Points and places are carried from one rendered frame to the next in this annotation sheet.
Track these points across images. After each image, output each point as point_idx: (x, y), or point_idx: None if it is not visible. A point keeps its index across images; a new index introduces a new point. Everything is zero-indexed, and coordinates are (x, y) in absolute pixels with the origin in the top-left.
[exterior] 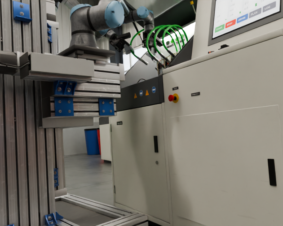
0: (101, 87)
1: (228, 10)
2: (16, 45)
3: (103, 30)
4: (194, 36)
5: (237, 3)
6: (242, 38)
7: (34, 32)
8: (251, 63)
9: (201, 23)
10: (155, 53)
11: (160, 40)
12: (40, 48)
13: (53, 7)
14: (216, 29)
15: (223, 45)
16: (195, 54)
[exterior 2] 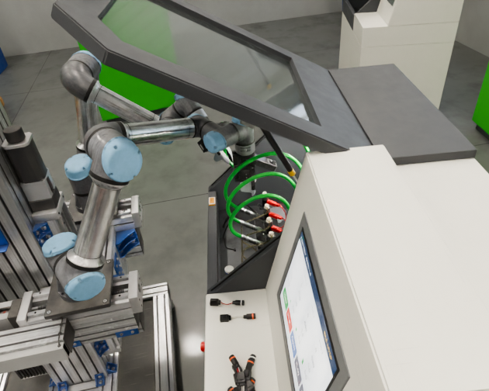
0: (105, 326)
1: (295, 293)
2: (5, 269)
3: (163, 143)
4: (279, 241)
5: (300, 307)
6: (285, 369)
7: (21, 250)
8: None
9: (286, 240)
10: (252, 191)
11: (267, 165)
12: (36, 263)
13: (45, 189)
14: (284, 292)
15: (237, 378)
16: (272, 275)
